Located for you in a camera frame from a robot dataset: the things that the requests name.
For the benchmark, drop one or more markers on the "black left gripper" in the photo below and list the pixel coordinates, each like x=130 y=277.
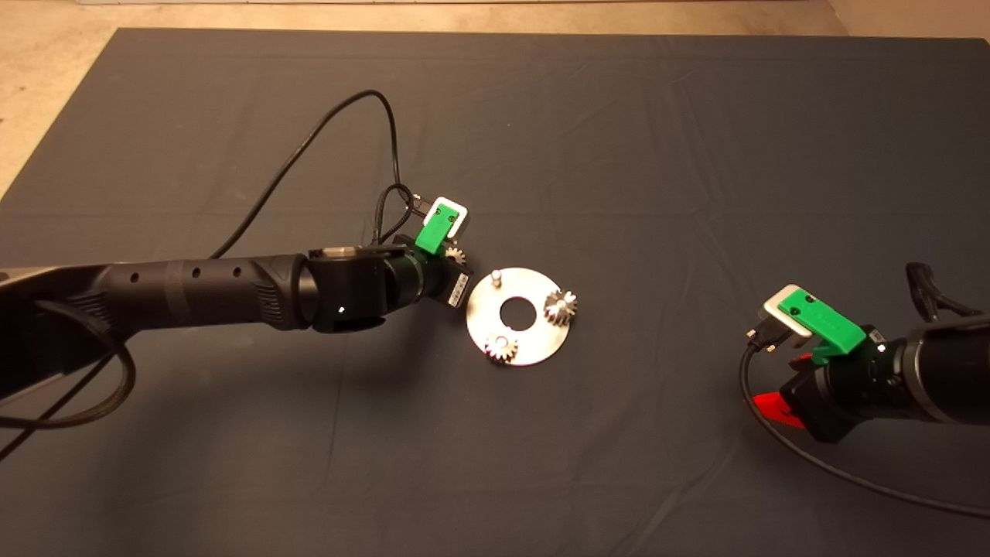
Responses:
x=448 y=282

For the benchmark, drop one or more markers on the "small silver camera box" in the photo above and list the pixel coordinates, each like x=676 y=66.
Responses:
x=777 y=321
x=458 y=210

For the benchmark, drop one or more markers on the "bright green camera mount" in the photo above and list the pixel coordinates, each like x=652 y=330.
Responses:
x=433 y=228
x=824 y=321

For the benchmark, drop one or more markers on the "dark grey table cloth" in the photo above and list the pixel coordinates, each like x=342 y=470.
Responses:
x=619 y=116

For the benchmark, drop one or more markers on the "round metal carrier plate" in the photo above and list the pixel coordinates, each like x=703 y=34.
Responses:
x=534 y=344

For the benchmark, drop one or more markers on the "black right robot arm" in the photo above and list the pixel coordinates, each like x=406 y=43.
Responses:
x=943 y=371

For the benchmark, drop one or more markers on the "small steel planetary gear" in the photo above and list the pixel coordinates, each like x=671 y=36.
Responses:
x=503 y=350
x=458 y=254
x=560 y=308

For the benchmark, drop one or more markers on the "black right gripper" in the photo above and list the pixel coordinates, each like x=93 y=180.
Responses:
x=831 y=398

